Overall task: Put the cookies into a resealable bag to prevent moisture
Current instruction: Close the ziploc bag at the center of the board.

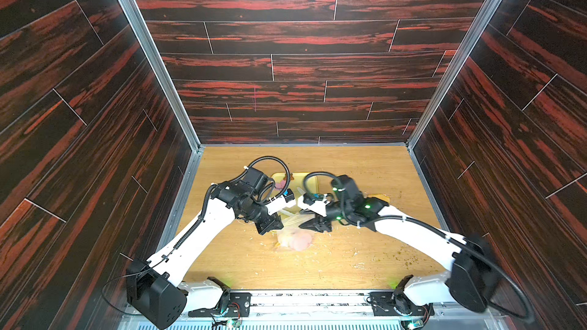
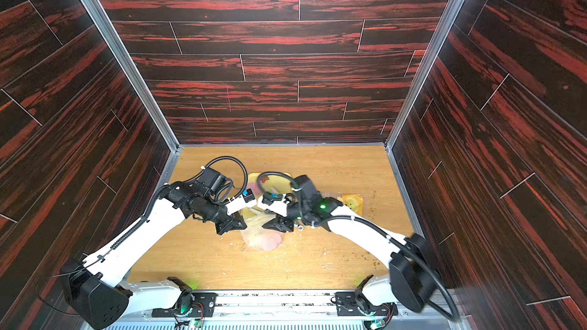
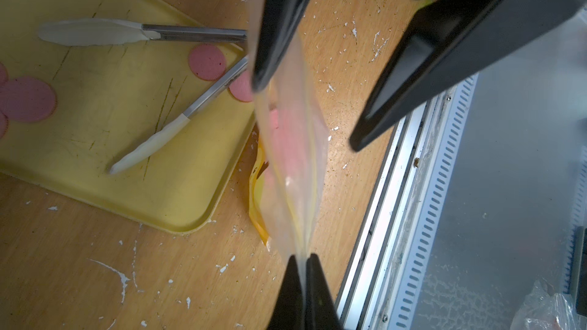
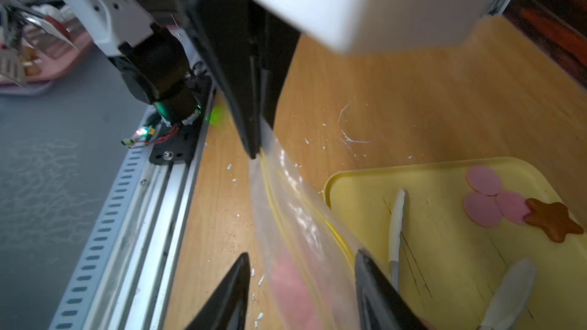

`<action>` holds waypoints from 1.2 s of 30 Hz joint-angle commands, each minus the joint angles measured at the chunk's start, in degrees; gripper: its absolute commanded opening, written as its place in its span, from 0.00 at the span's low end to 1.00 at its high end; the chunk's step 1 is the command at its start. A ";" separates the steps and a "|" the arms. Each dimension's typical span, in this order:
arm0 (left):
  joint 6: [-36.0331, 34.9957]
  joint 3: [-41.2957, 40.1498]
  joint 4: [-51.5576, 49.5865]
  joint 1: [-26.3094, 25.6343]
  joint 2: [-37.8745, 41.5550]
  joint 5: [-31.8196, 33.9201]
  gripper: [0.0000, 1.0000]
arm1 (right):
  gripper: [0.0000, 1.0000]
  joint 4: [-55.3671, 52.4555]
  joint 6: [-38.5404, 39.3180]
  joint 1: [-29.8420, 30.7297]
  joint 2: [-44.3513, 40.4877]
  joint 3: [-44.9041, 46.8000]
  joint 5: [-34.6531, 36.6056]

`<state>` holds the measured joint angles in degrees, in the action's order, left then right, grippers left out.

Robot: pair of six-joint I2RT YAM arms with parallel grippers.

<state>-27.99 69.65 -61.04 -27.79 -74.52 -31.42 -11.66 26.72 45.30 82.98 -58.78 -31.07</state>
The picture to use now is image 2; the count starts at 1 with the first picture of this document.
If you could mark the clear resealable bag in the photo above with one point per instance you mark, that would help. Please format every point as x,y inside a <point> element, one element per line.
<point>256,238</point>
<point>354,201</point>

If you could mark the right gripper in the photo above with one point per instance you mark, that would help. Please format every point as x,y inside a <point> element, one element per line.
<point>287,220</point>

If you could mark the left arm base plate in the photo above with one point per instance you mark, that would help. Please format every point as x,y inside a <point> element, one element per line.
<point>196,305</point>

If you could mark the yellow tray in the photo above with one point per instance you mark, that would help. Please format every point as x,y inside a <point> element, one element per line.
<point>272,185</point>

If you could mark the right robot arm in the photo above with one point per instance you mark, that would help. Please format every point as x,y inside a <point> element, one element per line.
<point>412,278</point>

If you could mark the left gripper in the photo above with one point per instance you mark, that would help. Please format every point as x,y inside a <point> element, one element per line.
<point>232,222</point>

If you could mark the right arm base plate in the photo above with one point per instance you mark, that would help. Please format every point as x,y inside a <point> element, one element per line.
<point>349,303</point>

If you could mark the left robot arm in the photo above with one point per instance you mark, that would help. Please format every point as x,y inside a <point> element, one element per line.
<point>96,288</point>

